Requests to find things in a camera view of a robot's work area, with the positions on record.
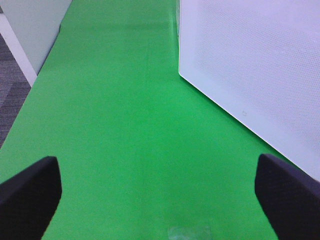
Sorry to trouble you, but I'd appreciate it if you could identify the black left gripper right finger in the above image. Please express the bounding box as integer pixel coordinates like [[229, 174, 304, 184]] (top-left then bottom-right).
[[254, 154, 320, 240]]

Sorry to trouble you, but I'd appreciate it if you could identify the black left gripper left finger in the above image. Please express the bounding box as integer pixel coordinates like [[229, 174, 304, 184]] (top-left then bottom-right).
[[0, 156, 62, 240]]

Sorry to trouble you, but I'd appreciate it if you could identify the white microwave door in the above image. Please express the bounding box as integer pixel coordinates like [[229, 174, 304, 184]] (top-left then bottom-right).
[[179, 0, 320, 179]]

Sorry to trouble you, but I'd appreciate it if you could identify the white panel beside table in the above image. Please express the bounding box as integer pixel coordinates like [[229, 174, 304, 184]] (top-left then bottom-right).
[[0, 0, 72, 86]]

